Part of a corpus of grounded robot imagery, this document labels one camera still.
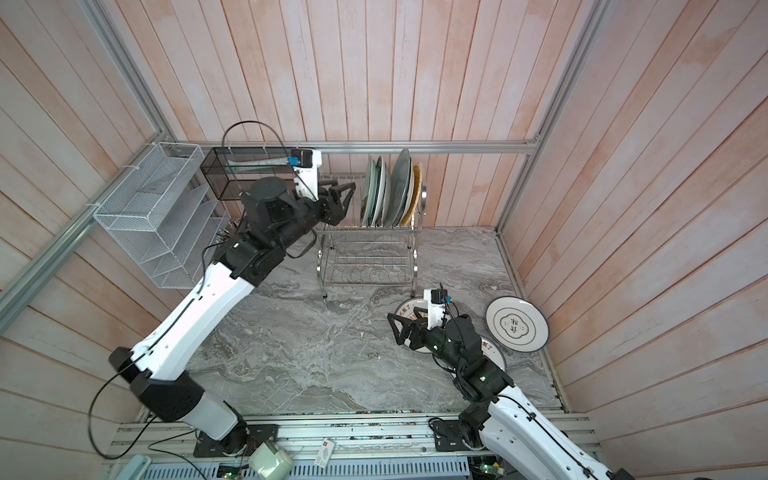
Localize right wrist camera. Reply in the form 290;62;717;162
423;287;451;330

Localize white power adapter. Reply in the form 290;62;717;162
248;440;293;480

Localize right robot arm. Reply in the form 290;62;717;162
387;308;632;479

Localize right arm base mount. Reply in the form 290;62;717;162
428;417;482;452

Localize pale green flower plate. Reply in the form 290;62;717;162
360;157;379;227

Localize white mesh wall shelf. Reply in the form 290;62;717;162
95;143;230;290

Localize cream floral plate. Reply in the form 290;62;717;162
399;171;415;226

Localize green rimmed white plate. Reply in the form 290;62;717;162
370;157;388;227

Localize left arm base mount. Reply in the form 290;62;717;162
193;423;279;458

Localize steel dish rack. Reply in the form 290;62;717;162
316;174;427;297

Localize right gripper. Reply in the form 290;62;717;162
390;305;464;375

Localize yellow woven round tray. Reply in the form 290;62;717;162
405;163;422;226

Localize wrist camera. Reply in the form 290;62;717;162
423;287;451;330
289;148;323;200

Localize white black-rimmed plate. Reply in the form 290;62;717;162
485;296;550;353

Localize orange sunburst plate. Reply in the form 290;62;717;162
394;298;457;325
481;336;507;371

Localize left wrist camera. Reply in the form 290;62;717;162
289;148;323;200

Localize pale green glass plate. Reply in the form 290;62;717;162
383;149;412;227

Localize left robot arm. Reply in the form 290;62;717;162
109;177;356;456

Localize black mesh wall basket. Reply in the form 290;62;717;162
201;146;297;201

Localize white tag label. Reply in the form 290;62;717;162
314;439;335;469

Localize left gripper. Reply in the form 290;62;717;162
269;178;355;251

